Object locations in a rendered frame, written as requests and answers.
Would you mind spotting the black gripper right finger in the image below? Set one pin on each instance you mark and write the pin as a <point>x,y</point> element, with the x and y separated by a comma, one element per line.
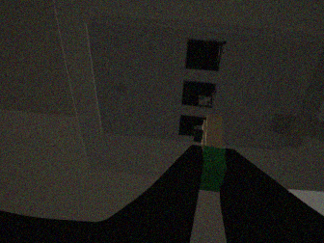
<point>257,209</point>

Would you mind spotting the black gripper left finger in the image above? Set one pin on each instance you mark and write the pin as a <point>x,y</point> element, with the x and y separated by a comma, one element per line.
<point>162,214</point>

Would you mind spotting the grey panel with rectangular slot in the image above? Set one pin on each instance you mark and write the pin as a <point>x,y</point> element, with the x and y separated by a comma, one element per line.
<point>143,75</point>

